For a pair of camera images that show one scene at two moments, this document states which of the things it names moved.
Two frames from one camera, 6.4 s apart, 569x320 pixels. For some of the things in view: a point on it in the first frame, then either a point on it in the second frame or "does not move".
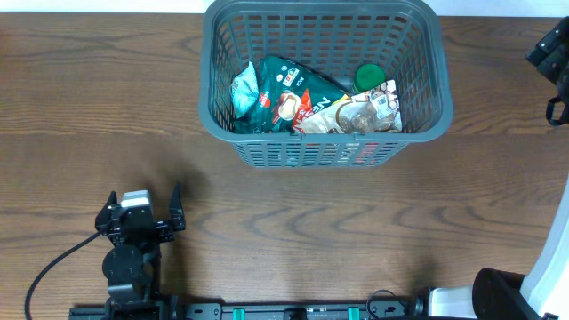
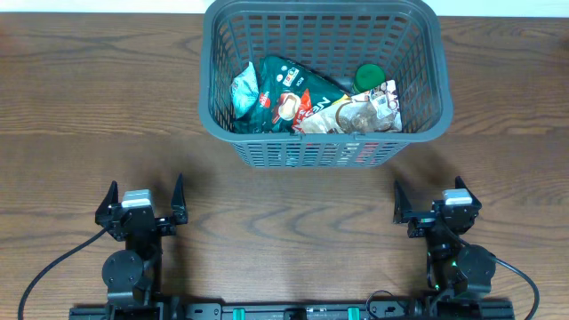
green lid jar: [369, 76] does not move
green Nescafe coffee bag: [286, 98] does not move
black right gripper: [551, 52] → [435, 220]
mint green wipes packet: [244, 90] does not move
